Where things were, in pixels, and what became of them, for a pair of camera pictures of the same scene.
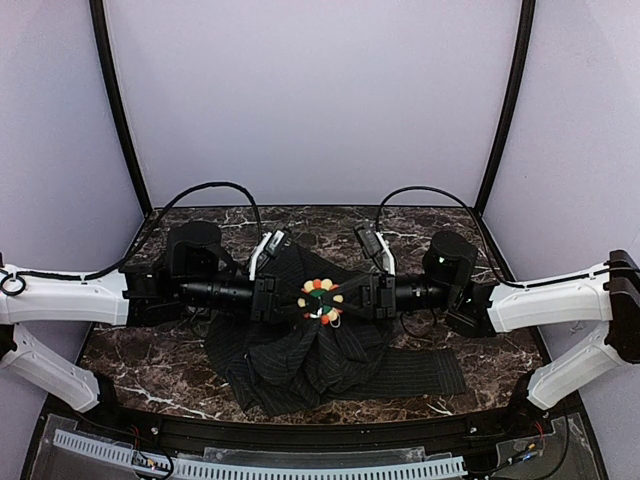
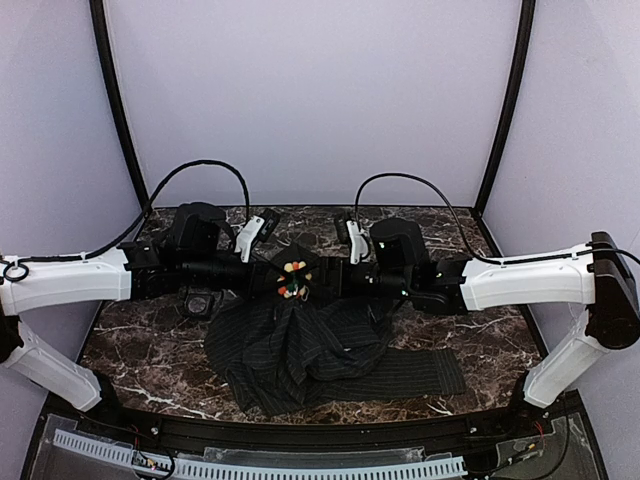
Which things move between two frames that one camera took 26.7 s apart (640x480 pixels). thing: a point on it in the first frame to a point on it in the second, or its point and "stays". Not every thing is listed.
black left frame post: x=105 y=55 stays
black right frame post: x=515 y=104 stays
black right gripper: x=380 y=295 to x=331 y=276
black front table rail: x=289 y=436 stays
